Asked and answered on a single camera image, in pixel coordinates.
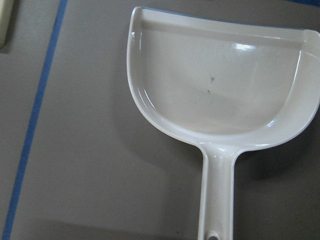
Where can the beige plastic dustpan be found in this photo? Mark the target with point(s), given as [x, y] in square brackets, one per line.
[226, 88]

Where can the wooden cutting board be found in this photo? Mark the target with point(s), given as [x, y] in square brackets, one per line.
[8, 16]

